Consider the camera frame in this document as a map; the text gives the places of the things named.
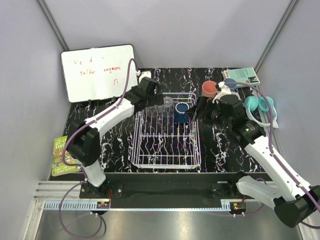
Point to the light blue plastic cup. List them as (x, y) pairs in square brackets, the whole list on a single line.
[(231, 83)]

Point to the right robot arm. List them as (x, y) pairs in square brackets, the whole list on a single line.
[(293, 199)]

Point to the green Treehouse book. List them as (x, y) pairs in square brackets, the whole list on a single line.
[(58, 166)]

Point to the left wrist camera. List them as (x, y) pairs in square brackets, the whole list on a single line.
[(144, 74)]

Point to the dark blue ribbed mug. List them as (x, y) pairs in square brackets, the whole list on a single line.
[(179, 113)]

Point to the white cable duct strip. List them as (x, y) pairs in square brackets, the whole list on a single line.
[(81, 205)]

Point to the teal cat-ear headphones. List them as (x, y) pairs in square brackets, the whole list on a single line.
[(252, 103)]

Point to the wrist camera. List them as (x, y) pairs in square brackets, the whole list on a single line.
[(144, 74), (224, 90)]

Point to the white whiteboard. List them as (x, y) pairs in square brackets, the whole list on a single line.
[(98, 73)]

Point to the pink plastic cup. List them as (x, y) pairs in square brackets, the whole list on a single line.
[(208, 89)]

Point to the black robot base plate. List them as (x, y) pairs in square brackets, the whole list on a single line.
[(165, 190)]

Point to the teal paperback book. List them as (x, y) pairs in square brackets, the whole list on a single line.
[(245, 75)]

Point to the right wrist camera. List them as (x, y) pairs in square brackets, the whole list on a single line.
[(224, 90)]

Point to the black marbled table mat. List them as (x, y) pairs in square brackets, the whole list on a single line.
[(218, 152)]

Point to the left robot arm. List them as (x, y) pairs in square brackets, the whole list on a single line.
[(84, 139)]

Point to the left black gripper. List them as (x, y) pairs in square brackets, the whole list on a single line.
[(157, 99)]

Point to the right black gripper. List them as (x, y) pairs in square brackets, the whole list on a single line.
[(203, 103)]

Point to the clear glass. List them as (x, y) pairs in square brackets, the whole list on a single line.
[(154, 111), (168, 104)]

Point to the white wire dish rack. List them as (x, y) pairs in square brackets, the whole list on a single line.
[(161, 143)]

